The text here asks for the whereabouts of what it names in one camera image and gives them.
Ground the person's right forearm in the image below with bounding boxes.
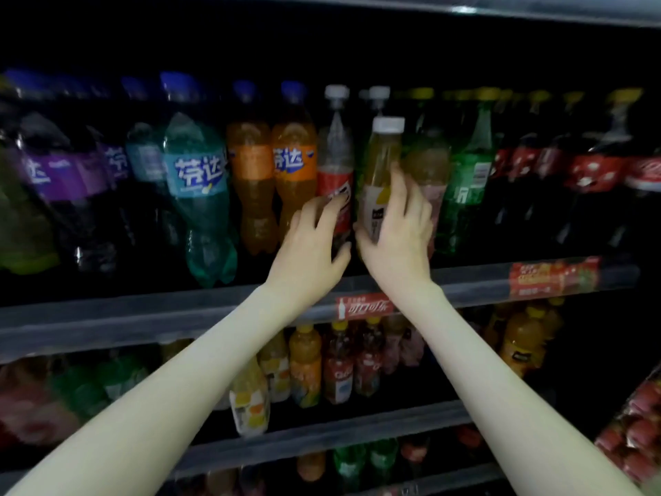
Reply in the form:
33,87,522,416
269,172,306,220
397,278,647,496

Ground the yellow bottle white cap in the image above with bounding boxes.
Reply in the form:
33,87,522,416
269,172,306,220
356,116,406,244

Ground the person's left hand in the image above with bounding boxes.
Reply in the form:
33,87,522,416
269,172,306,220
265,191,353,311

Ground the wide red promo tag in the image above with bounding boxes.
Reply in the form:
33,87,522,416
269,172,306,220
509,256,601,298

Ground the person's right hand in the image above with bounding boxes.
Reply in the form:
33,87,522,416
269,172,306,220
354,165,437,306

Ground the clear red label soda bottle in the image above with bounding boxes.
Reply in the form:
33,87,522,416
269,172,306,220
317,84,355,254

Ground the dark grey store shelving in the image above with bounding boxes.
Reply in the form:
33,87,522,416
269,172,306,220
0,0,661,496

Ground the red price tag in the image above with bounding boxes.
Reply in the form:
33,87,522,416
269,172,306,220
335,293,399,321

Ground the person's left forearm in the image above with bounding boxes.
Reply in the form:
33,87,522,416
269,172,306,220
5,284,311,496

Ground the pile of red snack packets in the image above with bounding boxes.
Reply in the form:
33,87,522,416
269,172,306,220
594,366,661,486

